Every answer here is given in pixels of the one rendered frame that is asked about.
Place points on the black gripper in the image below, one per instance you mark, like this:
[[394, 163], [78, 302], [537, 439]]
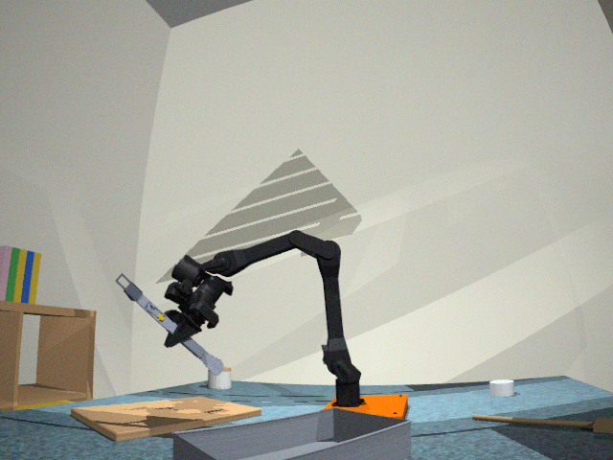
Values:
[[192, 318]]

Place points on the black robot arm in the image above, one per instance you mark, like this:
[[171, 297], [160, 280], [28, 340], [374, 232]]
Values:
[[191, 274]]

